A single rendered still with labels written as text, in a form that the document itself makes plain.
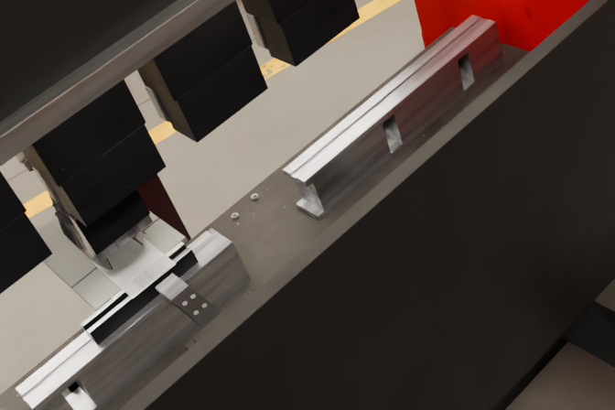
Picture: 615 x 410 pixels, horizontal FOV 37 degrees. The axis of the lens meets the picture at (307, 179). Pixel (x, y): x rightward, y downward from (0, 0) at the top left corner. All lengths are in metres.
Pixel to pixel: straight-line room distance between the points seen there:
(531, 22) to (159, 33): 0.94
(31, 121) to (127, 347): 0.58
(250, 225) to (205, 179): 1.61
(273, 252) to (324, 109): 1.80
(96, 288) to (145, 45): 0.57
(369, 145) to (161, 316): 0.46
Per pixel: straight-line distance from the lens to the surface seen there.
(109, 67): 1.00
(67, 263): 1.57
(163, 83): 1.31
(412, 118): 1.68
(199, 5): 1.04
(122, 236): 1.40
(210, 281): 1.50
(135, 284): 1.46
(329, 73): 3.51
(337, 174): 1.59
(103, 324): 1.44
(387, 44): 3.57
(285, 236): 1.60
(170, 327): 1.49
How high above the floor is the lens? 1.95
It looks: 39 degrees down
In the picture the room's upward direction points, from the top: 21 degrees counter-clockwise
